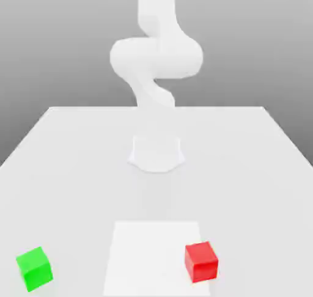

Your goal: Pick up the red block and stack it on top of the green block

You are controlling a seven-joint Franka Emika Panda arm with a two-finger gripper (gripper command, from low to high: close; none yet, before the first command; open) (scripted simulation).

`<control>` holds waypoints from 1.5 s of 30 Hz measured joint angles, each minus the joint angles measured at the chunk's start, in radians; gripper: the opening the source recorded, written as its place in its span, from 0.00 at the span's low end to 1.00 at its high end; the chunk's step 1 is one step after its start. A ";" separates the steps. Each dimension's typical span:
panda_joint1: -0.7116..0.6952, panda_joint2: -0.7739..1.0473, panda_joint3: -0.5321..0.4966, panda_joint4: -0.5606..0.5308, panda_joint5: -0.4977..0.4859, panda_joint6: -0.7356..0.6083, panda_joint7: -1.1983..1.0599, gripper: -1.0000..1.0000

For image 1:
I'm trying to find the small red cube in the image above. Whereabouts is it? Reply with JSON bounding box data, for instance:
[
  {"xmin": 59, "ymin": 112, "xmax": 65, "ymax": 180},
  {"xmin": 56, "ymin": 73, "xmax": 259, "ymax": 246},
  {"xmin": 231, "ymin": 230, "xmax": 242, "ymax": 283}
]
[{"xmin": 184, "ymin": 241, "xmax": 219, "ymax": 284}]

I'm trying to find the small green cube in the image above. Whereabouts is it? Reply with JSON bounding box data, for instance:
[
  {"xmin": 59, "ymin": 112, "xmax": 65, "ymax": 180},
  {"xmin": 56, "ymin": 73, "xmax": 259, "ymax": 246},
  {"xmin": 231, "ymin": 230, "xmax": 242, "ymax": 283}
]
[{"xmin": 15, "ymin": 246, "xmax": 54, "ymax": 293}]

